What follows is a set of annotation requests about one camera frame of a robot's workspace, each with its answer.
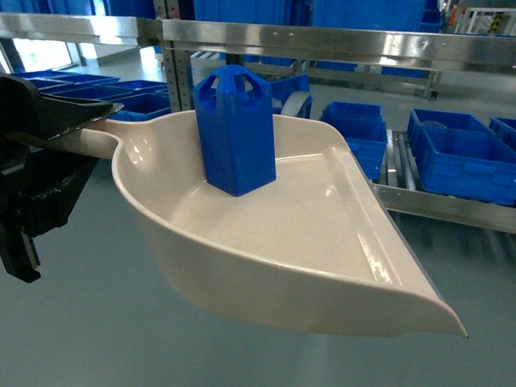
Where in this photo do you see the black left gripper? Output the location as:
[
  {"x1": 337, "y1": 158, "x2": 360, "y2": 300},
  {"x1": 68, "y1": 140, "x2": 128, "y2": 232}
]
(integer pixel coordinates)
[{"x1": 1, "y1": 74, "x2": 123, "y2": 283}]

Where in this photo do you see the blue plastic part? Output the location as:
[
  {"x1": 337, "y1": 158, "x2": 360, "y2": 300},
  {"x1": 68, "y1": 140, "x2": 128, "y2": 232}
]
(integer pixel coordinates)
[{"x1": 193, "y1": 64, "x2": 277, "y2": 197}]

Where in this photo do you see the white curved sheet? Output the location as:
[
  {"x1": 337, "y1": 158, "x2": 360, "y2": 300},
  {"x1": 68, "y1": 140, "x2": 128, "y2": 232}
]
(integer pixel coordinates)
[{"x1": 281, "y1": 91, "x2": 312, "y2": 119}]

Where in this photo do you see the steel shelf rack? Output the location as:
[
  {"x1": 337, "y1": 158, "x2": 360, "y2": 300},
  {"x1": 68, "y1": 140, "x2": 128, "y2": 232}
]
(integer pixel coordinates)
[{"x1": 1, "y1": 13, "x2": 515, "y2": 233}]

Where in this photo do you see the beige plastic dustpan tray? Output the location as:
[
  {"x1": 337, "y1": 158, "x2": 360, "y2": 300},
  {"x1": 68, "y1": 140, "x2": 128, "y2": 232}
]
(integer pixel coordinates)
[{"x1": 50, "y1": 110, "x2": 467, "y2": 337}]

